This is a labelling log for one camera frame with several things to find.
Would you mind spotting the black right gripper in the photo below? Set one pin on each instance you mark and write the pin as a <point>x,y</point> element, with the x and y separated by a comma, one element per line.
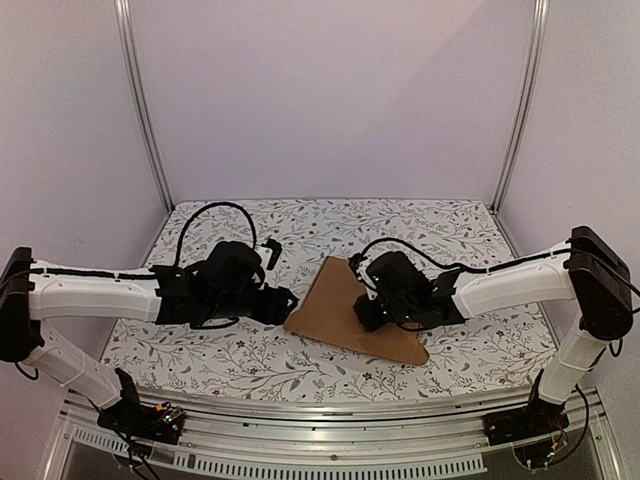
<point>367,314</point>

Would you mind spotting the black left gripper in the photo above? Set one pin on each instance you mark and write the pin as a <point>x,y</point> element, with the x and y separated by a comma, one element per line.
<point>273,310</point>

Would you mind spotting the brown cardboard paper box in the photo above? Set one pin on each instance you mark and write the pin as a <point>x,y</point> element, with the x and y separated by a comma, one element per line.
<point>326,314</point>

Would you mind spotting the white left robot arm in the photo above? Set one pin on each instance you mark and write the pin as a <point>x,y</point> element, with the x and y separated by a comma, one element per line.
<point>36,293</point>

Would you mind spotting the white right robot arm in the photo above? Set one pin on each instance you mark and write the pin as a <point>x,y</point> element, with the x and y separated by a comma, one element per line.
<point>583,269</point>

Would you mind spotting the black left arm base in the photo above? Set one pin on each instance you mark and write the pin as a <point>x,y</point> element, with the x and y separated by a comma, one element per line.
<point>161,423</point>

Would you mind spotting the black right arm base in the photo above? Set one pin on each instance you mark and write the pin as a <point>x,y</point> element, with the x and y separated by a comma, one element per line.
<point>537,417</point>

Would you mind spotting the floral patterned table mat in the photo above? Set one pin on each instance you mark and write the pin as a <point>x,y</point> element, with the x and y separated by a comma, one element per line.
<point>251,361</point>

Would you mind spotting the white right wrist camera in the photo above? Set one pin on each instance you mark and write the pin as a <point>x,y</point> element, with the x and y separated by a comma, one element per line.
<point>357,264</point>

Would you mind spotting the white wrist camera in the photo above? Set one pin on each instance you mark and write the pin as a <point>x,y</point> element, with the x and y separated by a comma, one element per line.
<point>269,252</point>
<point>357,264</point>

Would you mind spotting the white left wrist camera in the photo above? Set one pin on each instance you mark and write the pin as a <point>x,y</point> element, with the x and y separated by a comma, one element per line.
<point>269,252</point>

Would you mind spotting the aluminium front rail frame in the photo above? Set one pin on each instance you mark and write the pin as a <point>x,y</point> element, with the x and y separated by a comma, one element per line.
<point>226,438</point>

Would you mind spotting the right aluminium corner post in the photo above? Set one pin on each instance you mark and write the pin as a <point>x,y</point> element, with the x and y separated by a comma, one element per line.
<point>525,99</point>

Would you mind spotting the aluminium corner post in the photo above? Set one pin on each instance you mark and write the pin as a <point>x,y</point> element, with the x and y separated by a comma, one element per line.
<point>124,21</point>
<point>525,99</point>

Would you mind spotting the left aluminium corner post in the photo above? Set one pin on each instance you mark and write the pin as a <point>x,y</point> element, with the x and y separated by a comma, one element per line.
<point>124,21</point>

